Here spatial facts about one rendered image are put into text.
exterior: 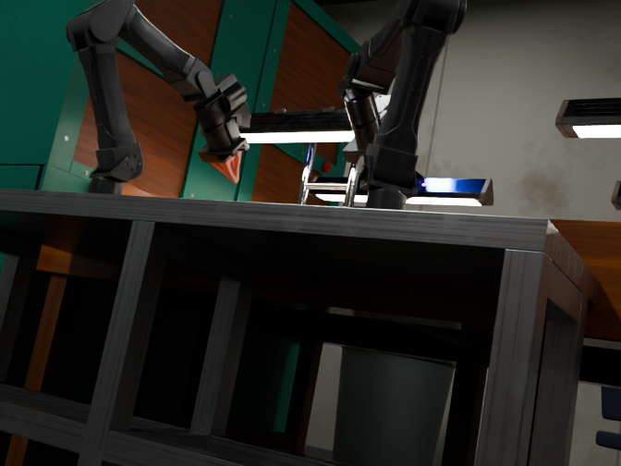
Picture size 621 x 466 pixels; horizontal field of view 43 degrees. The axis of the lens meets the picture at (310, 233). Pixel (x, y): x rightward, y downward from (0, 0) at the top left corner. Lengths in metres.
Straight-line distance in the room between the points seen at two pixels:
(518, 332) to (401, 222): 0.20
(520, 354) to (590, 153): 3.55
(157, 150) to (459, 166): 2.59
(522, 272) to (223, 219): 0.43
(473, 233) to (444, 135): 3.74
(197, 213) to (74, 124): 0.98
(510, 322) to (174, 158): 1.59
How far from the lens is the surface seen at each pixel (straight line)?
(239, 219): 1.10
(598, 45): 4.67
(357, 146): 1.55
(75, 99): 2.10
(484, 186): 2.34
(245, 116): 1.80
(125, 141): 1.57
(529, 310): 0.91
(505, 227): 0.94
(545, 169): 4.44
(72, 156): 2.08
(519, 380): 0.91
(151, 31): 1.65
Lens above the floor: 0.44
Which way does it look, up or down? 11 degrees up
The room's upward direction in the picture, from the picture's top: 11 degrees clockwise
